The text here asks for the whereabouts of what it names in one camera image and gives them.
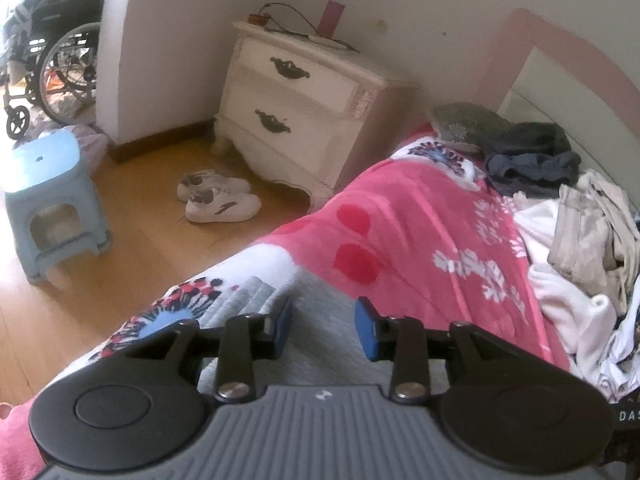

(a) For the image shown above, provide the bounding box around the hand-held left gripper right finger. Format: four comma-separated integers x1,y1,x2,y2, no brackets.
354,297,523,403

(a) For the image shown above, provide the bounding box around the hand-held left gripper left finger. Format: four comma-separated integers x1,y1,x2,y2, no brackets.
125,296,293,403

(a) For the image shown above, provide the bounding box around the pink floral blanket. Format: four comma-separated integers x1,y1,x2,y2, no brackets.
75,132,573,391

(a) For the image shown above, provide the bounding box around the white shoe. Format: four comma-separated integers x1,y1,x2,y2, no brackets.
186,189,262,224
177,170,252,200

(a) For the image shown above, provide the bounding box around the white cloth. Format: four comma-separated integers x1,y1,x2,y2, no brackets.
514,199,620,378

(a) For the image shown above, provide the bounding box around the cream nightstand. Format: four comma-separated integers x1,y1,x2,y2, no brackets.
210,20,420,212

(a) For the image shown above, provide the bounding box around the dark green cloth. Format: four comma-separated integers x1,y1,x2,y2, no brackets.
432,102,518,155

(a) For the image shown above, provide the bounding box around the dark navy cloth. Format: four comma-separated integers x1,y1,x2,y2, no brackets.
484,122,582,199

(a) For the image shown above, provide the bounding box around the beige cloth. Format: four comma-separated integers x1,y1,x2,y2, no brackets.
547,170,640,303

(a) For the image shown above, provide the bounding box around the pale grey cloth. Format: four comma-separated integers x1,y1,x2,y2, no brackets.
595,300,640,403

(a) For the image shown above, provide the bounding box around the clear plastic bag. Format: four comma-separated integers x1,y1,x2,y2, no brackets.
72,124,111,163

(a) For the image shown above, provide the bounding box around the black lettered fabric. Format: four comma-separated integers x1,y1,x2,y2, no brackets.
606,390,640,463

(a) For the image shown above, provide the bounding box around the light blue plastic stool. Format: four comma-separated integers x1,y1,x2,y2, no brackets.
2,129,114,287

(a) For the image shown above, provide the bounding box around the pink card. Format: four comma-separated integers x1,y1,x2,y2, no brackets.
317,1,345,39

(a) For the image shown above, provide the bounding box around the pink white headboard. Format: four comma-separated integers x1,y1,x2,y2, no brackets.
470,7,640,173

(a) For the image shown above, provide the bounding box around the wheelchair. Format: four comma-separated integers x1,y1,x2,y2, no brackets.
0,0,115,141

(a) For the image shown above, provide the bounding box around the thin black cable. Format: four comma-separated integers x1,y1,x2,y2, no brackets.
257,2,322,37

